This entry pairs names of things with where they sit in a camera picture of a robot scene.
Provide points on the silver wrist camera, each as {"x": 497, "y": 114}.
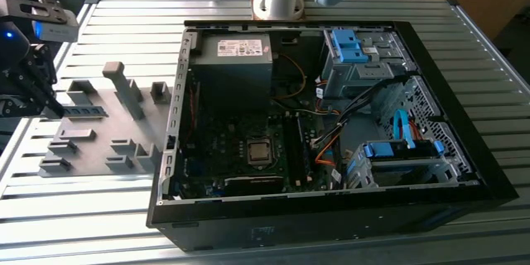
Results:
{"x": 58, "y": 32}

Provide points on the hard disk in blue carrier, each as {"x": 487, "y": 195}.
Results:
{"x": 385, "y": 151}

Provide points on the grey metal disk bay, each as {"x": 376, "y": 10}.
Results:
{"x": 415, "y": 167}

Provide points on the grey metal drive cage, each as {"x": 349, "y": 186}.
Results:
{"x": 365, "y": 74}

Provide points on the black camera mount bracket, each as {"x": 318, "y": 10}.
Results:
{"x": 17, "y": 7}

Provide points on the CPU socket metal frame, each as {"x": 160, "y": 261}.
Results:
{"x": 249, "y": 150}

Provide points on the CPU with silver top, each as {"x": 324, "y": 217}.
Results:
{"x": 261, "y": 151}

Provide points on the perforated metal chassis panel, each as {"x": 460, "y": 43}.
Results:
{"x": 427, "y": 103}

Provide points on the white power supply label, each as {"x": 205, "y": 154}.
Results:
{"x": 241, "y": 47}

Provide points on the black PC case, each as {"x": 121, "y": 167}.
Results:
{"x": 290, "y": 224}

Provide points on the blue plastic drive carrier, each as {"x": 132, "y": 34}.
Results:
{"x": 348, "y": 46}

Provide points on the green motherboard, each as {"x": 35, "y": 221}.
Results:
{"x": 220, "y": 141}

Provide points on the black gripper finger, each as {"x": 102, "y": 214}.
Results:
{"x": 42, "y": 75}
{"x": 21, "y": 108}

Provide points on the black graphics card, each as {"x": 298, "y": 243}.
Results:
{"x": 253, "y": 184}

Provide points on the grey power supply unit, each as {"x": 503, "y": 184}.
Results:
{"x": 232, "y": 72}

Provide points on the grey parts rack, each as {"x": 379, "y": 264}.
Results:
{"x": 108, "y": 125}

